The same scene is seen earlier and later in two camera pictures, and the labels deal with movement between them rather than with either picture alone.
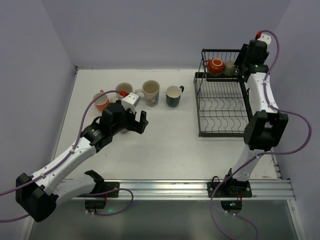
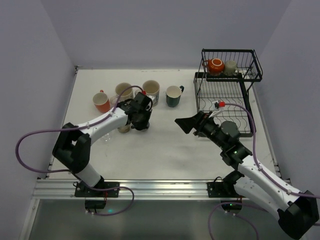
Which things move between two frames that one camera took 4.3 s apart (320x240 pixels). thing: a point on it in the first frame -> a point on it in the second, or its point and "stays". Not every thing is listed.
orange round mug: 215,66 stays
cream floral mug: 124,86 stays
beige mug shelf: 230,68 stays
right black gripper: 241,59 -> 198,123
